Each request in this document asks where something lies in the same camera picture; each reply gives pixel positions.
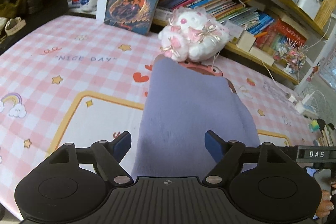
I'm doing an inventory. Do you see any stack of books on table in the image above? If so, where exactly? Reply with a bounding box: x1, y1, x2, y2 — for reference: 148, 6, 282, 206
314, 119, 336, 147

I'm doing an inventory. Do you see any white wristwatch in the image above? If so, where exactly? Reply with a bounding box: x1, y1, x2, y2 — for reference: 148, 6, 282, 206
5, 17, 26, 36

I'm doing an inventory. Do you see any black smartphone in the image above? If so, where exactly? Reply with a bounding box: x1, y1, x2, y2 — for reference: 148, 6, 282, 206
305, 166, 318, 177

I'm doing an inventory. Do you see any pink checkered table mat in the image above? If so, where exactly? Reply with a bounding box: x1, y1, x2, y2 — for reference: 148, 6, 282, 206
1, 16, 317, 218

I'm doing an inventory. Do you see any person's hand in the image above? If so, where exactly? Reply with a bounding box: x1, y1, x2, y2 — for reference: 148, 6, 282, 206
315, 190, 334, 218

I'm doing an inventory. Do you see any row of colourful shelf books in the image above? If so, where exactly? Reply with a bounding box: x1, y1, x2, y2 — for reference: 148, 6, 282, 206
154, 0, 307, 50

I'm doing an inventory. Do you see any white pink plush toy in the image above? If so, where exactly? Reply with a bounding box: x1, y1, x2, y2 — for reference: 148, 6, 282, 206
158, 7, 230, 62

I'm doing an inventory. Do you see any purple and brown sweater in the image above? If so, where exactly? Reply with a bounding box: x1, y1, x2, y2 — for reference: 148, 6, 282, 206
131, 55, 260, 179

